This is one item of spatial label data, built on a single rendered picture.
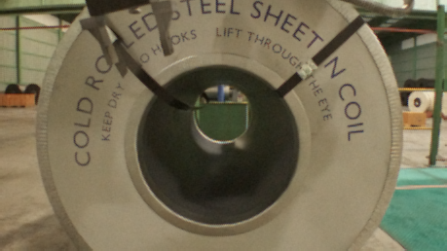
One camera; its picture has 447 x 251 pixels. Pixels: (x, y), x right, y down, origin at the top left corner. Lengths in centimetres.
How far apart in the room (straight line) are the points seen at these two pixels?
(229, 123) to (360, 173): 252
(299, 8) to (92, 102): 69
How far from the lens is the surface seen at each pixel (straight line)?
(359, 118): 80
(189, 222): 80
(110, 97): 77
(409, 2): 60
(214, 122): 320
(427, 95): 1414
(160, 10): 47
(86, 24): 55
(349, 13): 81
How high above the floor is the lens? 94
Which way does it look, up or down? 4 degrees down
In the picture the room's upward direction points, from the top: 1 degrees clockwise
